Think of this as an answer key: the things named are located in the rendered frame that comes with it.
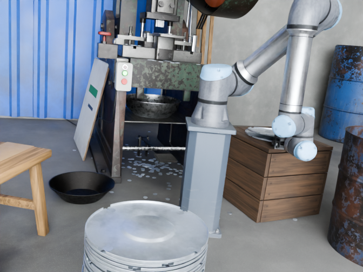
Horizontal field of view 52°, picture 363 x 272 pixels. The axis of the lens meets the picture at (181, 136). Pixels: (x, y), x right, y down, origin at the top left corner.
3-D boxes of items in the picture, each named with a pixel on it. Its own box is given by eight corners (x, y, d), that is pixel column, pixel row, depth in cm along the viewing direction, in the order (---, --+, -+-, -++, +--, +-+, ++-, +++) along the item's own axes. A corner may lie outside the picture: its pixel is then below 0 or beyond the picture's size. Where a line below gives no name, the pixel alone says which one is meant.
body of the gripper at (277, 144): (272, 129, 159) (281, 133, 147) (291, 131, 160) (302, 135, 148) (270, 147, 160) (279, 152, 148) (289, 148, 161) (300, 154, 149)
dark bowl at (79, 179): (118, 208, 167) (119, 194, 166) (47, 211, 157) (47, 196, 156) (109, 183, 195) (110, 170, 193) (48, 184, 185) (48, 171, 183)
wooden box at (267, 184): (319, 214, 184) (333, 146, 175) (256, 223, 167) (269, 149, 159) (268, 183, 218) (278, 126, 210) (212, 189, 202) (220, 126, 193)
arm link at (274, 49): (207, 79, 154) (317, -20, 121) (227, 79, 166) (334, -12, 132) (220, 103, 151) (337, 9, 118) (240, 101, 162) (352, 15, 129)
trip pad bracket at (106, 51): (116, 82, 188) (118, 42, 183) (96, 81, 185) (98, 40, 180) (114, 81, 193) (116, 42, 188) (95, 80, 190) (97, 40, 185)
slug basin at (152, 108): (187, 122, 215) (188, 104, 213) (128, 120, 204) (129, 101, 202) (170, 110, 246) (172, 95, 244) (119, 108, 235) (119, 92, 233)
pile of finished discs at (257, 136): (317, 143, 178) (317, 142, 178) (269, 144, 165) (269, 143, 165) (278, 128, 203) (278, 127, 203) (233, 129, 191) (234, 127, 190)
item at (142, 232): (230, 231, 92) (231, 228, 92) (153, 283, 69) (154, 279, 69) (143, 194, 108) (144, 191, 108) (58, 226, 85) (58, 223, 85)
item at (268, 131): (318, 138, 181) (318, 136, 181) (291, 141, 160) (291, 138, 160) (266, 128, 200) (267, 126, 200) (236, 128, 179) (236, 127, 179)
